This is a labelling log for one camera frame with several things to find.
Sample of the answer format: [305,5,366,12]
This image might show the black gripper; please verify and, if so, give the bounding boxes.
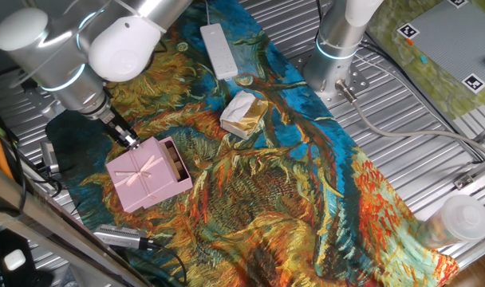
[100,110,142,152]

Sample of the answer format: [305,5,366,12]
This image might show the pink ribboned casing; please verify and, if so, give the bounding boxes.
[105,136,184,214]

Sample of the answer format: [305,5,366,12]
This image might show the tan cardboard box insert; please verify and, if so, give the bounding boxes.
[164,141,189,181]

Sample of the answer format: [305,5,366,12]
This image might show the pink inner gift box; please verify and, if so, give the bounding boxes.
[157,136,195,195]

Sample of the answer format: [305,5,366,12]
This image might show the gold tissue pack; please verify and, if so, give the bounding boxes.
[219,90,270,141]

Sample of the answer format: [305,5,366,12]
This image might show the white power strip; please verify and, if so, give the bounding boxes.
[199,0,239,82]

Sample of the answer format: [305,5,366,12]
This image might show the sunflower painting print cloth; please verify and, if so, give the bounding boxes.
[45,0,461,287]

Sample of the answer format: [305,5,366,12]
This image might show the white earbud case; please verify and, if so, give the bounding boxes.
[3,249,27,272]

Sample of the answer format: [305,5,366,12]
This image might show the black computer mouse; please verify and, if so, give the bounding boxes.
[26,269,55,287]

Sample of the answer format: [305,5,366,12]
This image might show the green patterned mat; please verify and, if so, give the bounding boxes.
[365,0,485,121]

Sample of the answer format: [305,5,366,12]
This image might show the gray marker board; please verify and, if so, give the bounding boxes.
[396,0,485,96]

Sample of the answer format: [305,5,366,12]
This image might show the translucent plastic cup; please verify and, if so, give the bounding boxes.
[416,194,485,250]

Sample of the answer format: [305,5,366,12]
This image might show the silver side camera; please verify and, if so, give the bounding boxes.
[40,140,61,176]

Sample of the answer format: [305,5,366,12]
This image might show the silver vented camera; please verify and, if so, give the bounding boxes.
[93,224,156,251]

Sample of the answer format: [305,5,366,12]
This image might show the black camera cable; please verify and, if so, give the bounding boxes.
[138,238,188,286]

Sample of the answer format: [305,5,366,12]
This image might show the metal frame bar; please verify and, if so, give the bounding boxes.
[0,159,152,287]

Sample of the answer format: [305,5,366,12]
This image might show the thick gray base cable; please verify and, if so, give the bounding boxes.
[334,78,485,159]

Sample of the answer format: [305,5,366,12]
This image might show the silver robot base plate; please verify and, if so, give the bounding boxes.
[292,51,371,105]

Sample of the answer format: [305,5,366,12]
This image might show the black base cable bundle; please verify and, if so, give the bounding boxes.
[357,39,485,163]

